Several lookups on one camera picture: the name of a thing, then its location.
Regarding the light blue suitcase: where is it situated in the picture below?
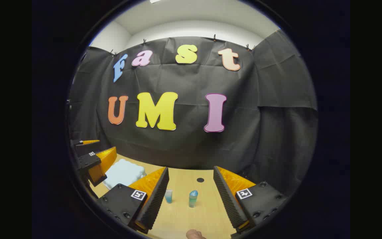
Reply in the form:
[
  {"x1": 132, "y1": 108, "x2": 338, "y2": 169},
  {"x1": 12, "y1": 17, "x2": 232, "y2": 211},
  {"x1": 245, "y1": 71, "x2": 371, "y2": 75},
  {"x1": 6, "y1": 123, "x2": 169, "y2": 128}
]
[{"x1": 103, "y1": 159, "x2": 147, "y2": 190}]

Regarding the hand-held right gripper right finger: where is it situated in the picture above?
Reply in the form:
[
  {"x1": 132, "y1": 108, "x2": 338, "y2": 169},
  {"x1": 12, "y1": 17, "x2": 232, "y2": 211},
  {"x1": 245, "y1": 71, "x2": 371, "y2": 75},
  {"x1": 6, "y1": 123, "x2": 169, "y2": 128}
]
[{"x1": 213, "y1": 166, "x2": 287, "y2": 234}]

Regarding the black backdrop cloth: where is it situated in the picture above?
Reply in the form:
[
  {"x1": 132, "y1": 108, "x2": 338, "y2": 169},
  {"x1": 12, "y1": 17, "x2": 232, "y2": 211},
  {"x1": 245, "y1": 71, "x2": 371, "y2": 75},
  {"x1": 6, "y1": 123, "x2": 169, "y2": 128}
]
[{"x1": 68, "y1": 29, "x2": 318, "y2": 196}]

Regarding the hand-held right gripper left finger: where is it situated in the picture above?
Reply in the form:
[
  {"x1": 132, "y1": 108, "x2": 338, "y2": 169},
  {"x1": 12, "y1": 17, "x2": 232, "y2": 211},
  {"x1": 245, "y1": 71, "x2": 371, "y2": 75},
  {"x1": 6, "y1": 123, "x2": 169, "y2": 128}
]
[{"x1": 97, "y1": 167, "x2": 170, "y2": 234}]

